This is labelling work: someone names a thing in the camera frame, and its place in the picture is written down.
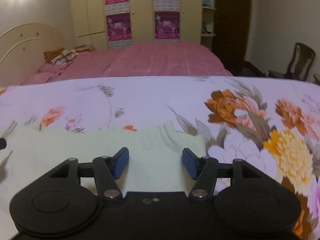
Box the orange cloth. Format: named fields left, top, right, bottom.
left=44, top=48, right=63, bottom=63

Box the pink checked bedspread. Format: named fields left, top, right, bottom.
left=21, top=42, right=234, bottom=85

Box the cream wardrobe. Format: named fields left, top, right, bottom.
left=69, top=0, right=203, bottom=50

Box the dark wooden door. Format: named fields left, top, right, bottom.
left=215, top=0, right=253, bottom=75

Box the striped pillow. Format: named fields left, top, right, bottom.
left=75, top=44, right=95, bottom=53

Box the cream corner shelf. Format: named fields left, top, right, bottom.
left=201, top=0, right=217, bottom=52

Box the patterned cream pillow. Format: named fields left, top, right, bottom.
left=50, top=49, right=78, bottom=65

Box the cream round headboard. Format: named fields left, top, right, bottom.
left=0, top=23, right=67, bottom=87

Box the floral lilac bed sheet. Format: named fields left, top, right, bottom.
left=0, top=76, right=320, bottom=240

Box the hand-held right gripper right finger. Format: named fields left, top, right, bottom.
left=182, top=148, right=263, bottom=202

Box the dark wooden chair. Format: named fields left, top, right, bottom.
left=269, top=42, right=316, bottom=80

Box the pale green knit sweater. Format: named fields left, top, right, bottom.
left=0, top=121, right=207, bottom=210

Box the pink pillow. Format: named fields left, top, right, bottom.
left=22, top=64, right=63, bottom=85

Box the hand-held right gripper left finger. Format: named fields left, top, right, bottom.
left=49, top=147, right=130, bottom=202

